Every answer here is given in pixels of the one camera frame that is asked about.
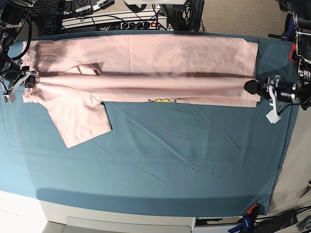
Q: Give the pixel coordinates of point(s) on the teal table cloth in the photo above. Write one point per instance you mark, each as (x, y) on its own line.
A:
(159, 159)

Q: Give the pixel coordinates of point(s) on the orange black clamp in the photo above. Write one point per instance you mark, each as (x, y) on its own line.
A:
(253, 208)
(293, 56)

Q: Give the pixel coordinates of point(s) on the orange black clamp bottom right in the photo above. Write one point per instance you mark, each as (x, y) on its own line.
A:
(253, 208)

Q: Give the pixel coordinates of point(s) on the blue black clamp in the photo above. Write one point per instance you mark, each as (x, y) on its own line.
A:
(246, 224)
(289, 30)

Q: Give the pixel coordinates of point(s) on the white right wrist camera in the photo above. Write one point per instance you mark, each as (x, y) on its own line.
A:
(8, 98)

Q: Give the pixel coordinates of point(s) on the white power strip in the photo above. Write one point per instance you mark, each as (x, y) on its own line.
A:
(146, 20)

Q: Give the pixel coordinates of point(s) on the orange black clamp top right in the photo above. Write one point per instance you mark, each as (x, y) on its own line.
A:
(293, 56)

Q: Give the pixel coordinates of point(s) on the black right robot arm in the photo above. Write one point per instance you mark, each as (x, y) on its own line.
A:
(12, 19)

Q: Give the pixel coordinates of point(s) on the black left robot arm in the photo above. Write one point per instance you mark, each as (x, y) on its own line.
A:
(297, 30)

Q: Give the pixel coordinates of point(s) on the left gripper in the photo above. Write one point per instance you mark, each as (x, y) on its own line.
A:
(298, 93)

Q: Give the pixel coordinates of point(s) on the pink T-shirt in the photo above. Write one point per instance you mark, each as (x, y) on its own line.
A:
(77, 76)

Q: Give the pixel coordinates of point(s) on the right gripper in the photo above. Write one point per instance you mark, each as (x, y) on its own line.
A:
(13, 75)

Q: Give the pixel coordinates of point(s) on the blue black clamp top right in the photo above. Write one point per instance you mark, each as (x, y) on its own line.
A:
(289, 30)

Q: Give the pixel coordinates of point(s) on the blue black clamp bottom right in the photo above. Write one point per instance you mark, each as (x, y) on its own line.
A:
(246, 224)

